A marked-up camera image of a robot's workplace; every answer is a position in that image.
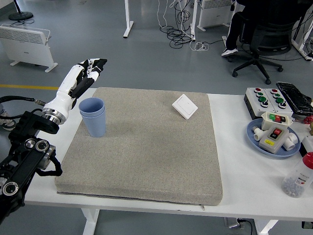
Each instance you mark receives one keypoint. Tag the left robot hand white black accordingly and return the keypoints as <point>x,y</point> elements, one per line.
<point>66,85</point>

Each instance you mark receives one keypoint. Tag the blue ribbed plastic cup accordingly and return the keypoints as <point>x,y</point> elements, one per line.
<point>91,111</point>
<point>96,127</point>

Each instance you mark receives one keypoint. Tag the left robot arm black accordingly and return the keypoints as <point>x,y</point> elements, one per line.
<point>29,151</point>

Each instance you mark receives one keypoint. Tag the white push-button control box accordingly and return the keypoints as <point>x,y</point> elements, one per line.
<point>255,102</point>
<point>283,109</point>

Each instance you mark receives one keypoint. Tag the white panel heater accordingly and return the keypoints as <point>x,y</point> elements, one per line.
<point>215,13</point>
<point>27,46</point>

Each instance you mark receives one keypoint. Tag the person's foot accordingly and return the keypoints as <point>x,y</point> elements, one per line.
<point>6,125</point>

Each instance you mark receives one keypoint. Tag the black fan stand base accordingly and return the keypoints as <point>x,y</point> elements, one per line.
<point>20,15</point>

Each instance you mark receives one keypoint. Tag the white desk leg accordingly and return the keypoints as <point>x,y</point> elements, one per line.
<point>193,14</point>
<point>302,47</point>
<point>128,17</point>

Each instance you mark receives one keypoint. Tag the grey-brown fabric mat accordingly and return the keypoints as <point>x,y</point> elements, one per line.
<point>159,159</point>

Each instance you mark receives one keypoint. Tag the white table leg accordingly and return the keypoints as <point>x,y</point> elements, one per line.
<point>265,227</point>
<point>91,221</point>

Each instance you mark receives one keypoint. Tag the seated person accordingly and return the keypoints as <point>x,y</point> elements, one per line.
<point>234,29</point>

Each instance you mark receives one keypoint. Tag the blue round plate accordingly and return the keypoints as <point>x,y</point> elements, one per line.
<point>254,147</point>

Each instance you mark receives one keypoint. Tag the white pipe fitting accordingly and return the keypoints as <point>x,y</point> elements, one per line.
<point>258,134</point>
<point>292,143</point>

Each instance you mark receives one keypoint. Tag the black office chair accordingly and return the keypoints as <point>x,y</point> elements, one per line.
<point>269,41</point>

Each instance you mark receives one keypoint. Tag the grey power strip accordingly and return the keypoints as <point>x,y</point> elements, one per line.
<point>236,224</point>

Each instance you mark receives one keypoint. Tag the clear bottle red cap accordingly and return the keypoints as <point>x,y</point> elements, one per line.
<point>297,178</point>

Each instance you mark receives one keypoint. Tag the white small box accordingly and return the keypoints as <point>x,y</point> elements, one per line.
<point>308,145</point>

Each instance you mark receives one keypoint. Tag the white wall switch plate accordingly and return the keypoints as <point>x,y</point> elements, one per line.
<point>185,106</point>

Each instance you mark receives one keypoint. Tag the white switch box green red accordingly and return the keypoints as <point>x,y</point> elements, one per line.
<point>267,123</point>

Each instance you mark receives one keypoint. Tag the grey switch box red rocker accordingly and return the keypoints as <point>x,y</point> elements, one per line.
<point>272,143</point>

